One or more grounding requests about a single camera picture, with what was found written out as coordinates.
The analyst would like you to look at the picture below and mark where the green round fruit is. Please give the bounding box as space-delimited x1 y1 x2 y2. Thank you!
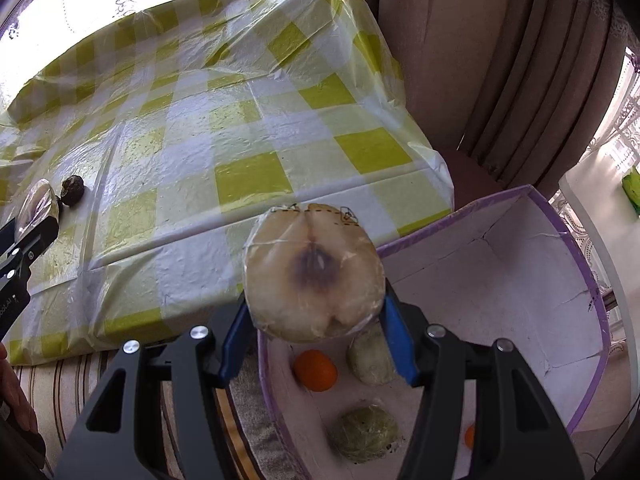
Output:
327 400 401 463

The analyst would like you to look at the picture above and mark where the pale green fruit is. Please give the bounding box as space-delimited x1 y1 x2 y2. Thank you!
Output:
346 324 401 387

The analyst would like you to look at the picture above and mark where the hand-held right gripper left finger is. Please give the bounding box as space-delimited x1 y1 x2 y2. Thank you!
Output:
52 292 251 480

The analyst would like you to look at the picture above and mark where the person's left hand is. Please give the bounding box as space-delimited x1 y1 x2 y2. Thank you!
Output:
0 342 40 435

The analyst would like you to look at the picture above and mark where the striped brown fabric cover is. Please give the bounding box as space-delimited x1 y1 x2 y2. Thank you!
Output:
10 345 271 480

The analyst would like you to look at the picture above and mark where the beige drape curtain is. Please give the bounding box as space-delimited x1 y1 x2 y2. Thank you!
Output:
295 0 640 201

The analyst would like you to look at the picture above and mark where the yellow fruit half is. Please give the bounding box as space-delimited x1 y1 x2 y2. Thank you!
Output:
16 179 62 236

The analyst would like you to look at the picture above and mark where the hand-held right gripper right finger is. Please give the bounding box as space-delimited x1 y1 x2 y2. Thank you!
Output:
380 282 586 480

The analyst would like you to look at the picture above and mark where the yellow checked plastic tablecloth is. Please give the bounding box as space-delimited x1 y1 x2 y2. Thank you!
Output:
0 0 455 366

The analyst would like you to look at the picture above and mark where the dark water chestnut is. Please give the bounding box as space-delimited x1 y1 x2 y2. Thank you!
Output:
60 175 87 207

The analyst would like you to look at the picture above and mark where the white round table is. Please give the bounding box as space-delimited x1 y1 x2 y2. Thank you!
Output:
557 145 640 343

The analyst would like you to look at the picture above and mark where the green packet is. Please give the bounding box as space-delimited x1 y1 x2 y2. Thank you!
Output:
621 165 640 213

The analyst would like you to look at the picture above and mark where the purple-edged white cardboard box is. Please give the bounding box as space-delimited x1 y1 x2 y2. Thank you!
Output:
257 185 611 480

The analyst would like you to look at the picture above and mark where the large orange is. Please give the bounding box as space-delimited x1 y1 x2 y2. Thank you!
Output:
293 350 338 392

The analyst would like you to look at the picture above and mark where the pear half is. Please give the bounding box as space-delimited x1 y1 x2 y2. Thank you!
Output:
243 203 387 345

